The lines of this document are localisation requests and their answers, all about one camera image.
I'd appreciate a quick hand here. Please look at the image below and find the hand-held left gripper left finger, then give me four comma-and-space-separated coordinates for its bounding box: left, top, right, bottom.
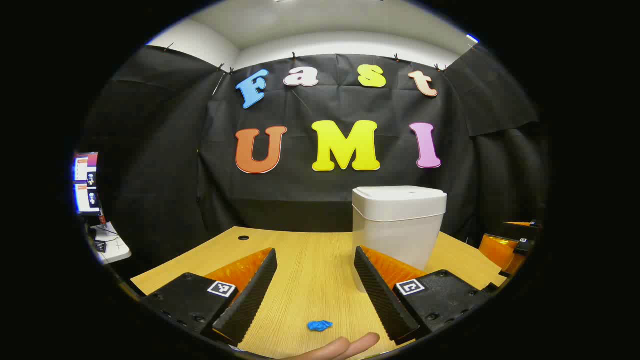
140, 247, 279, 347

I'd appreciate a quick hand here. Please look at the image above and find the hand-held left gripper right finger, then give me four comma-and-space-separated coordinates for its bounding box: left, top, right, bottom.
353, 245, 493, 347

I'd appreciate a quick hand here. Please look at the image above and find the white desktop garbage bin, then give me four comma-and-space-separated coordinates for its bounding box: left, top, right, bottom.
351, 186, 448, 293

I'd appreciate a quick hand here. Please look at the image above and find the wooden desktop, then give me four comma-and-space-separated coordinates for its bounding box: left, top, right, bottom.
130, 226, 508, 360

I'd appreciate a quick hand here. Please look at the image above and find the black backdrop cloth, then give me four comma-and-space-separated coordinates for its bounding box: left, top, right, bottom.
80, 44, 548, 271

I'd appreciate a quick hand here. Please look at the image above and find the computer monitor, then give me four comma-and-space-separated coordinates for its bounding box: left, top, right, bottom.
73, 152, 101, 216

